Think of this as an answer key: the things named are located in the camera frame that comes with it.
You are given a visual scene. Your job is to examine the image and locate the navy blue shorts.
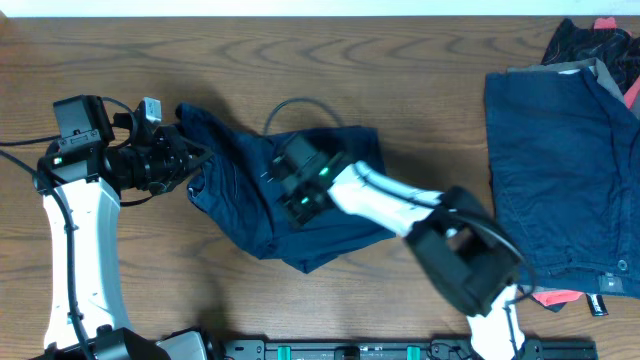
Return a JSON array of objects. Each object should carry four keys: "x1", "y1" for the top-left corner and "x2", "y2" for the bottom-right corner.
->
[{"x1": 176, "y1": 103, "x2": 394, "y2": 273}]

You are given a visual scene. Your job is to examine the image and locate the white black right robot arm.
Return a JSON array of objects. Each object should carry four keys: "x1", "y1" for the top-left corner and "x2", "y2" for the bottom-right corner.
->
[{"x1": 272, "y1": 156, "x2": 526, "y2": 359}]

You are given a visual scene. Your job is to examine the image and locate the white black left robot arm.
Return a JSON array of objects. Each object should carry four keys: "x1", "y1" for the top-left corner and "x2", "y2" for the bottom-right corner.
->
[{"x1": 36, "y1": 125, "x2": 213, "y2": 359}]

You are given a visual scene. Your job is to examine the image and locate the dark blue clothes pile shorts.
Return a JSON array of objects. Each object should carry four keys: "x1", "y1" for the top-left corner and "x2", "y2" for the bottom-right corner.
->
[{"x1": 485, "y1": 69, "x2": 639, "y2": 298}]

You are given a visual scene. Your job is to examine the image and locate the black patterned garment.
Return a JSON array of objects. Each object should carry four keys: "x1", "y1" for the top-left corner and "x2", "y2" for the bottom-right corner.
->
[{"x1": 541, "y1": 18, "x2": 639, "y2": 93}]

